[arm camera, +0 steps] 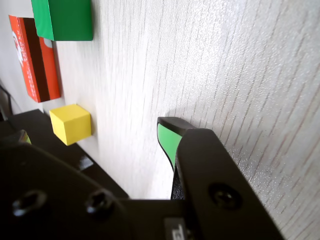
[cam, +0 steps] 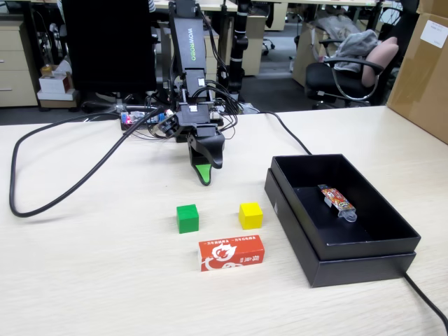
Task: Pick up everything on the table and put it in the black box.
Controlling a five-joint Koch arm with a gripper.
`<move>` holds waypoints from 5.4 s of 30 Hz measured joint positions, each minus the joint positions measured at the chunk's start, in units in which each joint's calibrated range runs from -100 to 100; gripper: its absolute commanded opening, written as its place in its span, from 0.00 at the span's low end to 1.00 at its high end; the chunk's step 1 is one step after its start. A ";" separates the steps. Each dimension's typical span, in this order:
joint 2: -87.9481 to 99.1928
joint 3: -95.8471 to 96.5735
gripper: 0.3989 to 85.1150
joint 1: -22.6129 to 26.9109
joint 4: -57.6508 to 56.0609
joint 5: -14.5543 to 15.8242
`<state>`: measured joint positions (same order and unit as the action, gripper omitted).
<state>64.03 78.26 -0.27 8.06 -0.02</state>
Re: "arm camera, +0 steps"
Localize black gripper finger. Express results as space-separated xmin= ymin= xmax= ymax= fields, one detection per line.
xmin=156 ymin=116 xmax=286 ymax=240
xmin=0 ymin=129 xmax=131 ymax=240

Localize yellow wooden cube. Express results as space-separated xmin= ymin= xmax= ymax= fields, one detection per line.
xmin=49 ymin=103 xmax=91 ymax=146

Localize red orange printed carton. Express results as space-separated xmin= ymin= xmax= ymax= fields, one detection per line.
xmin=8 ymin=14 xmax=62 ymax=103

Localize green wooden block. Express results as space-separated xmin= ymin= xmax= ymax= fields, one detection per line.
xmin=31 ymin=0 xmax=94 ymax=42

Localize black power cable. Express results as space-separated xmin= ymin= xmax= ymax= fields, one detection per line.
xmin=0 ymin=83 xmax=15 ymax=121

